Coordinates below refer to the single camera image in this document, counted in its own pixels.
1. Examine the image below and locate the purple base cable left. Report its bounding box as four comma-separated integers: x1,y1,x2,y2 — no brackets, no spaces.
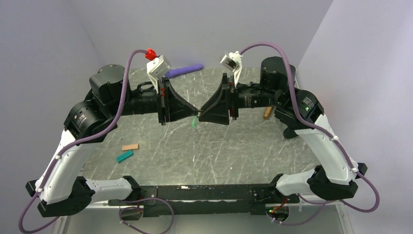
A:
118,197,175,234

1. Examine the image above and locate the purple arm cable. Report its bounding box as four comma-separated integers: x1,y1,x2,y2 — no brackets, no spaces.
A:
18,49,149,234
240,42,380,213

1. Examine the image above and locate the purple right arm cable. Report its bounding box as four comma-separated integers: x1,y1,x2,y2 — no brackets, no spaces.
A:
240,42,380,213

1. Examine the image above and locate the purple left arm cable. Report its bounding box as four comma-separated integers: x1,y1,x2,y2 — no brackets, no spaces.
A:
18,49,149,234

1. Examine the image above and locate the green key tag keyring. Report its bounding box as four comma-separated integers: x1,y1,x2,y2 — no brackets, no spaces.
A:
191,111,202,129

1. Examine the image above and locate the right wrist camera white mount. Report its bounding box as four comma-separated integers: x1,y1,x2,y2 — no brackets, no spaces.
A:
220,51,243,86

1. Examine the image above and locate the teal wooden block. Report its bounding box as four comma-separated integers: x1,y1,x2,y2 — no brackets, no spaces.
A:
116,150,133,163

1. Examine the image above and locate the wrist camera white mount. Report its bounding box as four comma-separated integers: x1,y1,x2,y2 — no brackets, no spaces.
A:
220,51,243,86
145,48,171,94

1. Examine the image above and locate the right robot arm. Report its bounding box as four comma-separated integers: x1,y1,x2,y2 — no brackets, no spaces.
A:
199,53,367,203

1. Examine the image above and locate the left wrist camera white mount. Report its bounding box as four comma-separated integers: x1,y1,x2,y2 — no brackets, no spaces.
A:
145,48,171,94

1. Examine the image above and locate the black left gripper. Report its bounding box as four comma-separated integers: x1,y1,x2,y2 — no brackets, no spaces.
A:
108,77,198,125

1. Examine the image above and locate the tan wooden block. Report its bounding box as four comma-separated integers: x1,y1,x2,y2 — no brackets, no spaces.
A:
122,144,139,151

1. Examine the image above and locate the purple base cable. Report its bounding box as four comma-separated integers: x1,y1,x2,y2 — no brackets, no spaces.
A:
118,197,175,234
266,194,343,226

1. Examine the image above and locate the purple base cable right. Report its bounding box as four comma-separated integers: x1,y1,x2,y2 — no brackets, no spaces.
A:
266,194,343,226

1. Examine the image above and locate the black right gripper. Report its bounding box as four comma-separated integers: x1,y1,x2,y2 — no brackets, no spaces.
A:
199,72,282,124

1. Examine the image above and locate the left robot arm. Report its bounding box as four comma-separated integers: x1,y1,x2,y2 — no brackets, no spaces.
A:
26,64,198,217

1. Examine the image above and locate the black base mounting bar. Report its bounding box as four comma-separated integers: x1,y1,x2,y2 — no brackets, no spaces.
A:
108,183,300,217

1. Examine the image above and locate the purple flashlight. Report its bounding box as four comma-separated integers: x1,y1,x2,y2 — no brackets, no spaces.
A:
165,64,204,78

